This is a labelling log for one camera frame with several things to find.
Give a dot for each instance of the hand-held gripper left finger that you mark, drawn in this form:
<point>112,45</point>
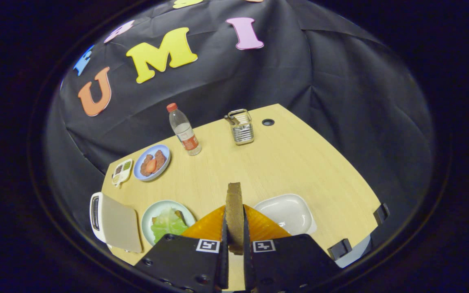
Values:
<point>223,264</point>

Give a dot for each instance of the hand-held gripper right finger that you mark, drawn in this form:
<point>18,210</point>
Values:
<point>248,268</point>

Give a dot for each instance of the brown toast slice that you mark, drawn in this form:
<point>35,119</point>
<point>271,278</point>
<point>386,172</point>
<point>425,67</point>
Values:
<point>234,215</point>

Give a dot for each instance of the green lettuce leaf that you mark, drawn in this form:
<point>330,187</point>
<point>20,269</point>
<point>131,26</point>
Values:
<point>167,224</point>

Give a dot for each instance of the tan bread slice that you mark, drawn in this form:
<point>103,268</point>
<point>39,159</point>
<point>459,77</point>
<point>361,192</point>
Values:
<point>180,215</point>

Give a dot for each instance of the white square plate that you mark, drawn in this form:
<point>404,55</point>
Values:
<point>287,211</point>

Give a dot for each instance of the pale green round plate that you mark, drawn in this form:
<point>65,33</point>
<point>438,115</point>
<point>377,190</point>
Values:
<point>157,209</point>

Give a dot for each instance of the black table clamp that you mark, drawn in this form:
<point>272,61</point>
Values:
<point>381,213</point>
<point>339,249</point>

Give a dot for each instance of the cream white toaster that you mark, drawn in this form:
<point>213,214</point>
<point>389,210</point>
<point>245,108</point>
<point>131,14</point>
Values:
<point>120,224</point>

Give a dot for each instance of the blue round plate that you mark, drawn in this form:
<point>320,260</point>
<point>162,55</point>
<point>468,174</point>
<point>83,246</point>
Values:
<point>150,178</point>

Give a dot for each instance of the red tomato slice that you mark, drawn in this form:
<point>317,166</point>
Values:
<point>151,166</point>

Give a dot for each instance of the brown meat patty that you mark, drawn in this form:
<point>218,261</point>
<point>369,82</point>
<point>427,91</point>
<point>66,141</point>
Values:
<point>144,167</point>
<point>161,158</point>

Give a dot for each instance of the clear plastic water bottle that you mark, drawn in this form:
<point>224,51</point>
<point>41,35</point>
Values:
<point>185,134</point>

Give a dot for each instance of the white seasoning tray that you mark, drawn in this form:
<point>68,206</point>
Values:
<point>121,173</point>

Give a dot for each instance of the metal utensil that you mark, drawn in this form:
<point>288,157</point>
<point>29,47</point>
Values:
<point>230,119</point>

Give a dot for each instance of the black desk grommet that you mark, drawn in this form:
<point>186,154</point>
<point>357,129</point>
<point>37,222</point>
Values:
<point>268,122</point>

